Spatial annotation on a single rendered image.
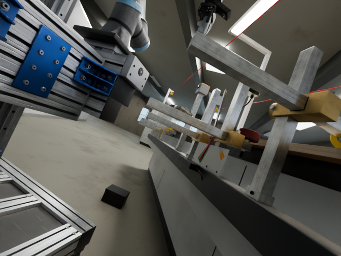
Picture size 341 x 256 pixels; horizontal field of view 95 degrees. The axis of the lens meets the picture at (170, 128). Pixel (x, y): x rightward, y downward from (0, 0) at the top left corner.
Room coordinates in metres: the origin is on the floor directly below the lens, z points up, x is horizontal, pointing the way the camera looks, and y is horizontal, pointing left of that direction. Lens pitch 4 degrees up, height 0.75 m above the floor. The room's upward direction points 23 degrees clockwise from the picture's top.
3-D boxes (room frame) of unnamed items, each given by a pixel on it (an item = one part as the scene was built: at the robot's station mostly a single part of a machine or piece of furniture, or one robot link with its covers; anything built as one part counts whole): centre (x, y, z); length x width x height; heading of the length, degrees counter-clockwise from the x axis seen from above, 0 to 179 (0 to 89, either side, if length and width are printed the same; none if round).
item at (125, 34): (0.70, 0.39, 1.09); 0.15 x 0.15 x 0.10
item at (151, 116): (0.83, -0.08, 0.82); 0.43 x 0.03 x 0.04; 102
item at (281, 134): (0.40, -0.27, 0.88); 0.03 x 0.03 x 0.48; 12
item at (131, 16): (0.70, 0.39, 1.20); 0.13 x 0.12 x 0.14; 169
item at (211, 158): (0.66, -0.19, 0.75); 0.26 x 0.01 x 0.10; 12
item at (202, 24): (0.75, 0.05, 1.35); 0.06 x 0.03 x 0.09; 72
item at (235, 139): (0.62, -0.23, 0.85); 0.13 x 0.06 x 0.05; 12
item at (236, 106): (0.64, -0.22, 0.87); 0.03 x 0.03 x 0.48; 12
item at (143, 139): (8.14, 0.39, 1.01); 1.57 x 1.20 x 2.02; 164
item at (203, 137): (0.86, -0.17, 0.83); 0.13 x 0.06 x 0.05; 12
